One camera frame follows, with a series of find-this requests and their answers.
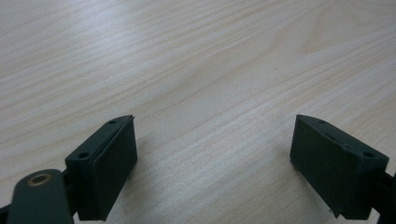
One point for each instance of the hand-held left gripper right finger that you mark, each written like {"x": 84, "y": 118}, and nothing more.
{"x": 334, "y": 165}

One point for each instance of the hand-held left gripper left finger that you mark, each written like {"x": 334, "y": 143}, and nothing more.
{"x": 104, "y": 168}

